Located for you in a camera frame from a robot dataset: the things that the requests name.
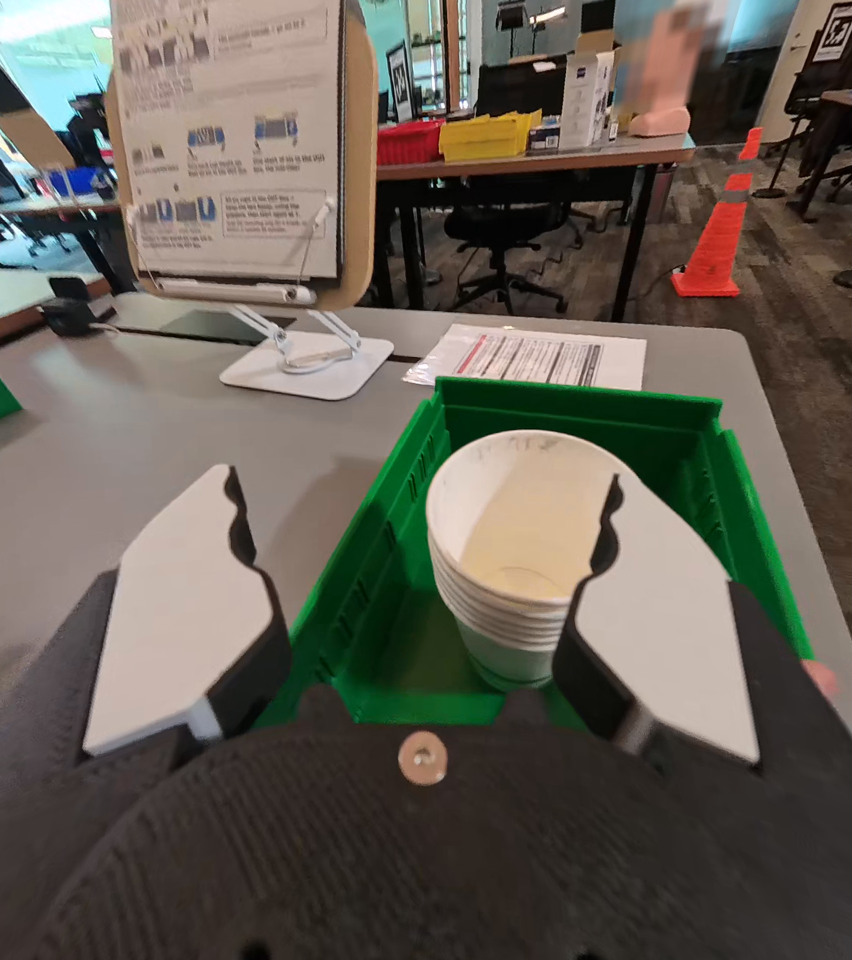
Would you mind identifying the blue plastic bin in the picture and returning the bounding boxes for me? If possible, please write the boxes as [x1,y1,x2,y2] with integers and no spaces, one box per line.
[42,166,111,201]

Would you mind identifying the printed instruction sheet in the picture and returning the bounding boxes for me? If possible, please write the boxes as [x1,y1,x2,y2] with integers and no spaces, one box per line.
[112,0,345,283]

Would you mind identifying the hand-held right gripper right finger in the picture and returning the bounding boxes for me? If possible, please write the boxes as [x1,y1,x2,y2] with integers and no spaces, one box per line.
[552,472,762,766]

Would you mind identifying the white carton blue print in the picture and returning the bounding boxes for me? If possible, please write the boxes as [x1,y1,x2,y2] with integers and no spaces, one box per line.
[561,50,616,150]

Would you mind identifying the long wooden work table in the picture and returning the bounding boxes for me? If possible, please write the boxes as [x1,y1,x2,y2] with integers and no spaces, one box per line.
[0,133,697,324]

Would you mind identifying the grey desk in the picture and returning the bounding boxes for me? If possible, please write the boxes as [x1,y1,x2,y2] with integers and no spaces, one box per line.
[0,291,852,811]

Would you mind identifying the wooden table black legs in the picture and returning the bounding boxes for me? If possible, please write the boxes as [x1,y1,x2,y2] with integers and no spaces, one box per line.
[797,86,852,225]

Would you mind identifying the pink moulded object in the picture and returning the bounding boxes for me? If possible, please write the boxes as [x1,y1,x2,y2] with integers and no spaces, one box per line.
[627,105,694,141]

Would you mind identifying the wooden edged side table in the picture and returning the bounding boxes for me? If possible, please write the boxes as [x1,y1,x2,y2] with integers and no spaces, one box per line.
[0,262,118,352]

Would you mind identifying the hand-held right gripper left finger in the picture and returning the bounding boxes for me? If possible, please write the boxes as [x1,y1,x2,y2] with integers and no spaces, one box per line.
[81,463,293,757]

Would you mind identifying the brown cardboard sheet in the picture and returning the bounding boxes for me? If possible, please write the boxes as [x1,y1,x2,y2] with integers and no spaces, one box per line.
[0,112,76,171]

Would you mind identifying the orange traffic cone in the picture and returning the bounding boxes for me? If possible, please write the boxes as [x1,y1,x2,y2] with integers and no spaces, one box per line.
[670,127,765,300]

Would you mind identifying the laminated paper sheet red label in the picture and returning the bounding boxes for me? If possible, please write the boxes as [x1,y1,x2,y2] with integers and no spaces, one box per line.
[402,323,649,392]

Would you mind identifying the yellow plastic bin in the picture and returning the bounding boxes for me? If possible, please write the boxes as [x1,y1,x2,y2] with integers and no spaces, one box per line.
[438,108,544,163]

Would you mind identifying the black desk cable flap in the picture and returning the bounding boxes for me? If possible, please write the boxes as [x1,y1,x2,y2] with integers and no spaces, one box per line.
[112,303,298,348]

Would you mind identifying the red plastic bin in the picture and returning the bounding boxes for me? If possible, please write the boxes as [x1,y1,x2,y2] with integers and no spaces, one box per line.
[376,120,446,165]

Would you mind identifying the framed black white marker sign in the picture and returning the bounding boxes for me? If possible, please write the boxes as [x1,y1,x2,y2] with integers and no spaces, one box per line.
[812,2,852,66]

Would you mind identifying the wooden document stand white base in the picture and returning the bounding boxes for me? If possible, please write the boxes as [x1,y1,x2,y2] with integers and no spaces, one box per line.
[105,0,396,402]

